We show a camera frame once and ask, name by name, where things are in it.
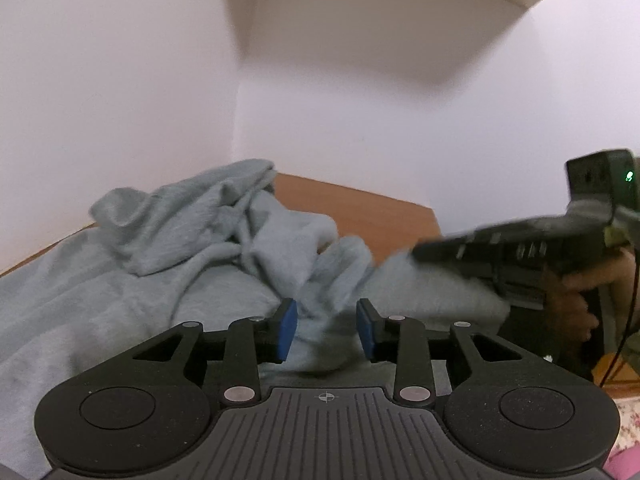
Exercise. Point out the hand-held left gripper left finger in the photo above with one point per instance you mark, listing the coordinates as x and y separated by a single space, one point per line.
287 330

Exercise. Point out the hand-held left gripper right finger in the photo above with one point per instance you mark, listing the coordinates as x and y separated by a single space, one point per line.
367 332

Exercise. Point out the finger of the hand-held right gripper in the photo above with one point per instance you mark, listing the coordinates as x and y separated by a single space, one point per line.
450 251

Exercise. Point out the grey sweatshirt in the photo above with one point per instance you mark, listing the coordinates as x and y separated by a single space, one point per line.
150 270

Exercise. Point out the person's right hand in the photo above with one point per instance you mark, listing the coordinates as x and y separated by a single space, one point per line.
570 305

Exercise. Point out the floral patterned cloth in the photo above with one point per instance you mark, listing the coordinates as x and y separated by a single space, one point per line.
631 410

